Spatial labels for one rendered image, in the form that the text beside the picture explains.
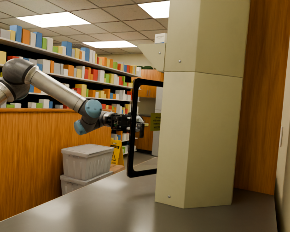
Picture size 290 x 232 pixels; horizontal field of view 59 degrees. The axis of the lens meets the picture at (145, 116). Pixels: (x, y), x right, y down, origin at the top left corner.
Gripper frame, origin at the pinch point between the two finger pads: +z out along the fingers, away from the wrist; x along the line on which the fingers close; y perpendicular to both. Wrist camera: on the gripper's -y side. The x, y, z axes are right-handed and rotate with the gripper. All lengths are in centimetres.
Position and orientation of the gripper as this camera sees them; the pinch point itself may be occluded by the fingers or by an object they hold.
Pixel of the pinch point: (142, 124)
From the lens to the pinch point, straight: 110.7
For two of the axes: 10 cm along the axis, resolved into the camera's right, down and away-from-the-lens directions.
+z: 6.2, 0.8, -7.8
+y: -7.8, -0.2, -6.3
